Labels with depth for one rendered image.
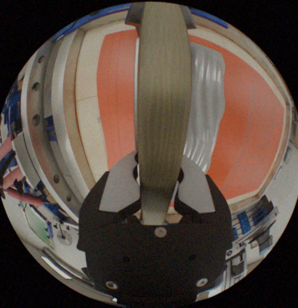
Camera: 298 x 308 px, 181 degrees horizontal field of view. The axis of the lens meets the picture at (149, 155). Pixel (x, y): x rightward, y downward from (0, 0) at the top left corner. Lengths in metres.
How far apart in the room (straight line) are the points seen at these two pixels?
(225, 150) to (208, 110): 0.10
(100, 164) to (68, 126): 0.10
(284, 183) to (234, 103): 3.65
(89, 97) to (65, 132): 0.07
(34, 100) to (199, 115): 0.29
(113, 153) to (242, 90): 0.28
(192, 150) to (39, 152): 0.29
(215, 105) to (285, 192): 3.72
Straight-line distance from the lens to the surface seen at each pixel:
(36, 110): 0.23
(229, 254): 0.59
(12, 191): 0.69
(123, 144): 0.18
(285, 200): 3.85
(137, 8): 0.17
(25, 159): 0.27
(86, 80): 0.20
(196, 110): 0.17
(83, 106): 0.20
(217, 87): 0.18
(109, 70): 0.18
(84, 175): 0.23
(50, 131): 0.38
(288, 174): 3.73
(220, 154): 0.23
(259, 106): 0.30
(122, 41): 0.20
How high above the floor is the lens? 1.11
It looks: 58 degrees down
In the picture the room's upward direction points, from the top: 175 degrees counter-clockwise
